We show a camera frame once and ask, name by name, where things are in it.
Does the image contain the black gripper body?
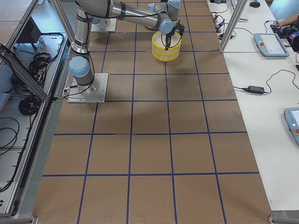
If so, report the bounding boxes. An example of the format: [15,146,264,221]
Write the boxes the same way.
[164,22,181,44]

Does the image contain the yellow steamer layer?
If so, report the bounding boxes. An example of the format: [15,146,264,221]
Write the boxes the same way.
[152,49,179,62]
[152,31,181,54]

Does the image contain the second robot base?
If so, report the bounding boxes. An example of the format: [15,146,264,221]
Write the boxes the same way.
[91,17,117,33]

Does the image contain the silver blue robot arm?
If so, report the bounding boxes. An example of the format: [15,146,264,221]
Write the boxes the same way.
[69,0,180,98]

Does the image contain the person's hand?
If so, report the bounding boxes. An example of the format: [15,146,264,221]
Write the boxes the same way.
[279,14,299,27]

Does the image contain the white keyboard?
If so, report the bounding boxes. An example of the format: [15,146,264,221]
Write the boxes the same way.
[230,0,249,22]

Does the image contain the black computer mouse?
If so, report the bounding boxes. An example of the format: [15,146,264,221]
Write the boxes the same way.
[249,1,260,8]

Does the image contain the black power adapter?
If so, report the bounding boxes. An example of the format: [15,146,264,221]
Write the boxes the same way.
[242,85,265,94]

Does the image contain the blue teach pendant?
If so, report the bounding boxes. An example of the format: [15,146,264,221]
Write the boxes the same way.
[284,107,299,144]
[254,33,289,57]

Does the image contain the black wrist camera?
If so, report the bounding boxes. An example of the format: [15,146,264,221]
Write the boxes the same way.
[176,22,185,36]

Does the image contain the aluminium frame post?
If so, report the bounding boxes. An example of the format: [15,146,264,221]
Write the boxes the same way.
[219,12,239,53]

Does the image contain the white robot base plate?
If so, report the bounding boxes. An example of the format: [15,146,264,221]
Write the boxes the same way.
[67,73,108,103]

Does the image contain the coiled black cables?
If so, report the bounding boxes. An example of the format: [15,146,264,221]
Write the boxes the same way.
[18,97,41,115]

